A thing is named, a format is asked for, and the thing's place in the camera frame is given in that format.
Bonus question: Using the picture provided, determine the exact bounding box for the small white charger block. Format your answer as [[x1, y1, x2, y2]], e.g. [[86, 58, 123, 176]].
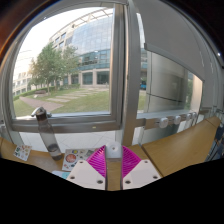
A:
[[105, 141, 124, 160]]

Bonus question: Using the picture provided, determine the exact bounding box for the glass office building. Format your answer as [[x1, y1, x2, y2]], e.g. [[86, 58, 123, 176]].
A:
[[49, 8, 114, 88]]

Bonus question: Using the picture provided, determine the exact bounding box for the clear bottle with dark cap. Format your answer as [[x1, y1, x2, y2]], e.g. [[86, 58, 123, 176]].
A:
[[31, 106, 64, 161]]

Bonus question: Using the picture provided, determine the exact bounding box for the small colourful sticker sheet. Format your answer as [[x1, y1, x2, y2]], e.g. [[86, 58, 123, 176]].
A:
[[13, 144, 33, 162]]

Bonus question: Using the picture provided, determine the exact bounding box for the large colourful sticker sheet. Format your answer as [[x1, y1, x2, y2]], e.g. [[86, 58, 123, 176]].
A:
[[61, 148, 100, 172]]

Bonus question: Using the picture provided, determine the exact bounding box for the green tree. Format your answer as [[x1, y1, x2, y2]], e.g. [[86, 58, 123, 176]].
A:
[[29, 43, 81, 95]]

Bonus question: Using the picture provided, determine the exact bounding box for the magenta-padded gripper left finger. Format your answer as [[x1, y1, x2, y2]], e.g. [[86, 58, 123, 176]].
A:
[[66, 144, 108, 191]]

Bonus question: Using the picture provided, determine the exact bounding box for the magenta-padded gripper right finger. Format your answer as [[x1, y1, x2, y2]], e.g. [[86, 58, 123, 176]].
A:
[[121, 145, 163, 191]]

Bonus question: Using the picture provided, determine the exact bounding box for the grey window frame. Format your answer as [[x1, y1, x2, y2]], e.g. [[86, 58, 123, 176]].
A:
[[0, 0, 223, 148]]

